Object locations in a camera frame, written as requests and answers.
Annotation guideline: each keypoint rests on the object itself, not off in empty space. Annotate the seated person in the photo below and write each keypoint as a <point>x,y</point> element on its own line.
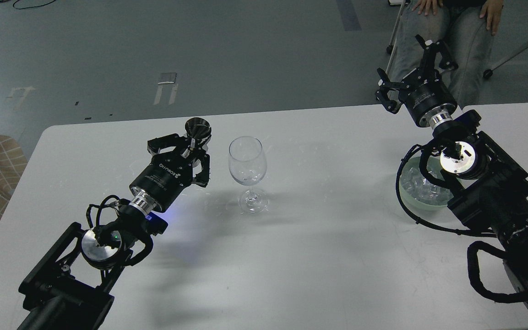
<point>467,27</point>

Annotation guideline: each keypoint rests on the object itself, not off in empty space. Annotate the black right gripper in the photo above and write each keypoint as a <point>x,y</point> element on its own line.
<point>427,94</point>

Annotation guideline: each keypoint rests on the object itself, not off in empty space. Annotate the pile of ice cubes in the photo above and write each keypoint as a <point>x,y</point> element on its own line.
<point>414,187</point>

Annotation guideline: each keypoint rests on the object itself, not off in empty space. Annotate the clear wine glass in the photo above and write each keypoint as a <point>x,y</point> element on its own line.
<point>247,165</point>

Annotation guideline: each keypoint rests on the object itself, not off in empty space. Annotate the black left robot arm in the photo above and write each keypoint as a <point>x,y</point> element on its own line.
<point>70,287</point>

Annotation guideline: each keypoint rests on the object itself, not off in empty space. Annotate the silver metal jigger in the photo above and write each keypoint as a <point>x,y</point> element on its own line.
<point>198,133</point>

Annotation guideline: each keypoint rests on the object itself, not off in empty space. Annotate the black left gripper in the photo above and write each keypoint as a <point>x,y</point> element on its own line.
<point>169,173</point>

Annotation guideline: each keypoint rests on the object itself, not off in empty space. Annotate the green bowl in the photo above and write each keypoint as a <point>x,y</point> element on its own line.
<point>414,161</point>

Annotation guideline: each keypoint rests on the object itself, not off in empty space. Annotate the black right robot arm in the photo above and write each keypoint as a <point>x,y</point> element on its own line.
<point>489,188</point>

